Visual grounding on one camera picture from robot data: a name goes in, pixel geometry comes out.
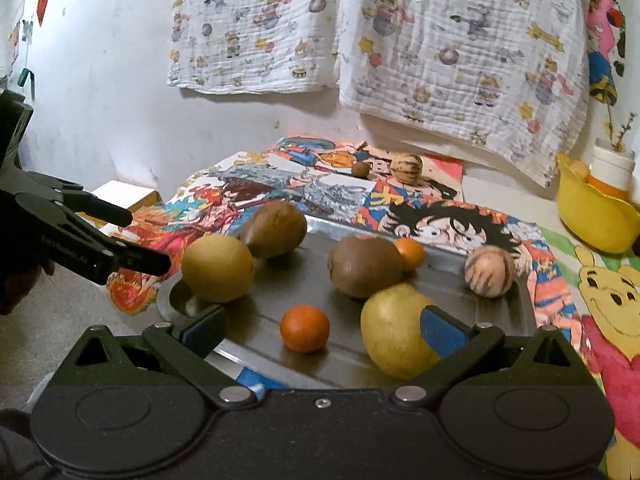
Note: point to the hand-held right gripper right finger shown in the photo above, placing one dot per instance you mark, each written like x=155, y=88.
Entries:
x=435, y=330

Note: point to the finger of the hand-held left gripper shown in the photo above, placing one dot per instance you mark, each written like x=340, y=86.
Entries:
x=107, y=215
x=145, y=261

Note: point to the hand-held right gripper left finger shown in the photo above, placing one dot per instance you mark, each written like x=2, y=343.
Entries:
x=207, y=325

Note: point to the yellow pear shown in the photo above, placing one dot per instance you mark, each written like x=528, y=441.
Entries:
x=217, y=268
x=395, y=330

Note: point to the striped round melon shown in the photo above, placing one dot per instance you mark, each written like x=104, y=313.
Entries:
x=489, y=271
x=406, y=167

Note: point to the small orange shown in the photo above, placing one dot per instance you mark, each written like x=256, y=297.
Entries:
x=411, y=254
x=305, y=329

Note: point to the brown kiwi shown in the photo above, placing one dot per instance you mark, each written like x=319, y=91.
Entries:
x=275, y=230
x=365, y=267

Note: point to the metal tray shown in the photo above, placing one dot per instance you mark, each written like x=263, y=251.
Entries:
x=300, y=280

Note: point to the white cardboard box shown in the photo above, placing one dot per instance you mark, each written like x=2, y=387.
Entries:
x=125, y=192

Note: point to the silver-haired figure poster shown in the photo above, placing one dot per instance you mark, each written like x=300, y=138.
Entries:
x=210, y=195

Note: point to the black-haired boy cartoon poster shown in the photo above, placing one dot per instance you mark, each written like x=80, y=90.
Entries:
x=450, y=225

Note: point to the small brown round fruit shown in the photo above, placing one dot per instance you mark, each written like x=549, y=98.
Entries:
x=360, y=170

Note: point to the yellow bear cartoon poster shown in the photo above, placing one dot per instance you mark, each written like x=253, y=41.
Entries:
x=615, y=300

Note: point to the yellow plastic bowl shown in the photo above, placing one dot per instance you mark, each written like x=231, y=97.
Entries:
x=595, y=220

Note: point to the orange fighter cartoon poster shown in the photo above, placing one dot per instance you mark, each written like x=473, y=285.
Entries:
x=320, y=152

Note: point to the printed white muslin cloth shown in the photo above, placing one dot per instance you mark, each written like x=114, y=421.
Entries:
x=450, y=60
x=240, y=20

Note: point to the white plastic jar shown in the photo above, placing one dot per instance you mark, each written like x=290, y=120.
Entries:
x=610, y=167

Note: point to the dry flower twig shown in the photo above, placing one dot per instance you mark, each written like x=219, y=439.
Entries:
x=621, y=132

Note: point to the green wall sticker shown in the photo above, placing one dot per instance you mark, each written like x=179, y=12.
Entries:
x=25, y=77

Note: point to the pink cartoon wall poster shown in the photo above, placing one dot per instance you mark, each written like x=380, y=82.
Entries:
x=602, y=70

